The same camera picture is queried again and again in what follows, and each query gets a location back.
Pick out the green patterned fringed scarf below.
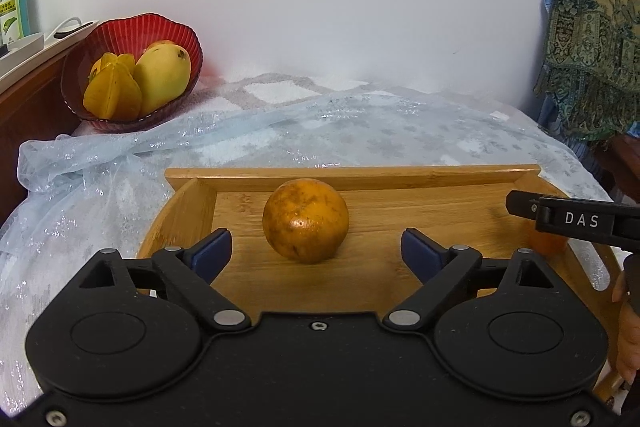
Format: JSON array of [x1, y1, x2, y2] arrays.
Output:
[[534, 0, 640, 142]]

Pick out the white plastic tray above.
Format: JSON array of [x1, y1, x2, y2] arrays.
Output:
[[0, 32, 45, 80]]

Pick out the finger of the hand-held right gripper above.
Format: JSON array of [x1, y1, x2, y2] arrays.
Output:
[[505, 189, 640, 253]]

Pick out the brown wooden nightstand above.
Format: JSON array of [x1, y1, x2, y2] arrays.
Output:
[[0, 23, 98, 224]]

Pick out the white grey patterned blanket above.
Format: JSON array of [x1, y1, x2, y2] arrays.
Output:
[[75, 73, 521, 132]]

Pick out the yellow mango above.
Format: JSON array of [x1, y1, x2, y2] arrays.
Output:
[[133, 45, 192, 118]]

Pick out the dark wooden furniture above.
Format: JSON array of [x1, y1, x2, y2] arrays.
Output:
[[600, 134, 640, 205]]

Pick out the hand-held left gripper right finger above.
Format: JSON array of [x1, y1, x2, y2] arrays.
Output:
[[382, 228, 562, 334]]

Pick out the white cable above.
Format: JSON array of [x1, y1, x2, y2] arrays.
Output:
[[44, 17, 84, 40]]

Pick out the red ribbed bowl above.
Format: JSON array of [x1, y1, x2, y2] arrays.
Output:
[[61, 13, 204, 132]]

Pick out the black flat object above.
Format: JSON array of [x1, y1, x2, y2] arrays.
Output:
[[53, 21, 99, 40]]

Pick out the person's right hand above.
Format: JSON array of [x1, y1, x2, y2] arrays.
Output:
[[612, 271, 640, 389]]

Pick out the yellow starfruit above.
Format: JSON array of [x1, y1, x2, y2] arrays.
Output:
[[82, 53, 143, 120]]

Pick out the wooden tray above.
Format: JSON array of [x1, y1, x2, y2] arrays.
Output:
[[136, 164, 627, 410]]

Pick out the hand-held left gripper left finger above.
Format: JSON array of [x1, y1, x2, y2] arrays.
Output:
[[77, 228, 252, 334]]

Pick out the large brownish orange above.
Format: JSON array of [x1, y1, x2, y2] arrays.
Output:
[[262, 178, 349, 264]]

